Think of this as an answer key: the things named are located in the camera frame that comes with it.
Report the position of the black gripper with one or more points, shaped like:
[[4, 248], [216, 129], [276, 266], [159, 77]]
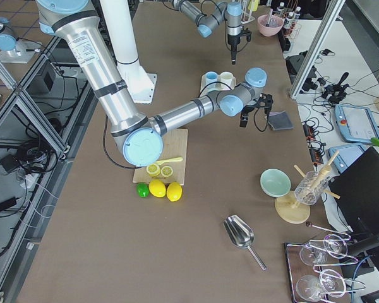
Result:
[[247, 111], [232, 40]]

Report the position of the cream cup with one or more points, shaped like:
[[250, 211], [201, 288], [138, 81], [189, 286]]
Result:
[[227, 78]]

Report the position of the light blue cup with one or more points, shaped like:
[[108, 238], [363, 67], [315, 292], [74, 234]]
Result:
[[211, 78]]

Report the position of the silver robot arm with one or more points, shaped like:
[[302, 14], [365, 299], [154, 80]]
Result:
[[117, 78], [229, 13]]

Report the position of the cream rabbit tray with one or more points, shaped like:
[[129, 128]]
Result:
[[219, 86]]

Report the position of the black glass rack tray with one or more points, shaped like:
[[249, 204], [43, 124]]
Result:
[[355, 277]]

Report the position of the grey folded cloth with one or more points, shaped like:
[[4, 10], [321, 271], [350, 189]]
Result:
[[279, 121]]

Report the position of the yellow cup on rack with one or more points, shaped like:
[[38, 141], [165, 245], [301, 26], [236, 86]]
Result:
[[253, 5]]

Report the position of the pink bowl with ice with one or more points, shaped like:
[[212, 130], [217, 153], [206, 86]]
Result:
[[269, 28]]

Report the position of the green bowl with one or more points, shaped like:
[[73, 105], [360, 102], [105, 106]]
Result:
[[275, 183]]

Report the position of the wooden cutting board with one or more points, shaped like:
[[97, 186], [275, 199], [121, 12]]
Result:
[[175, 145]]

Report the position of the lemon slice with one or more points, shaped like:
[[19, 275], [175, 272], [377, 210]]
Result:
[[166, 171], [153, 170]]

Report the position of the yellow plastic knife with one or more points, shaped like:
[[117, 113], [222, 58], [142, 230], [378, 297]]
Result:
[[169, 160]]

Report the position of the clear glass on stand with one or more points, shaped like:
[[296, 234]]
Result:
[[308, 194]]

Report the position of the whole yellow lemon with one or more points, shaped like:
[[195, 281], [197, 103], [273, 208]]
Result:
[[174, 192]]

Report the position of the wooden stand with base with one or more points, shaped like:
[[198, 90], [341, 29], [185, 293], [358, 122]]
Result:
[[294, 212]]

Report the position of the blue teach pendant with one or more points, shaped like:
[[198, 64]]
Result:
[[347, 155], [356, 123]]

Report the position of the metal scoop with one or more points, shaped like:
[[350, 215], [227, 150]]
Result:
[[242, 236]]

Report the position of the green lime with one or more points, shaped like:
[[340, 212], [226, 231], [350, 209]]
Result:
[[142, 190]]

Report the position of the black monitor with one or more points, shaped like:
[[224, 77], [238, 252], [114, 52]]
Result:
[[358, 188]]

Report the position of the wine glass on rack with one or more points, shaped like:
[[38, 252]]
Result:
[[317, 252]]

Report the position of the metal scoop handle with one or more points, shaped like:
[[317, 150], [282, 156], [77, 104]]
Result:
[[269, 15]]

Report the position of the aluminium frame post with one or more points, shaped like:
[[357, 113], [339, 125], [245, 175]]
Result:
[[329, 18]]

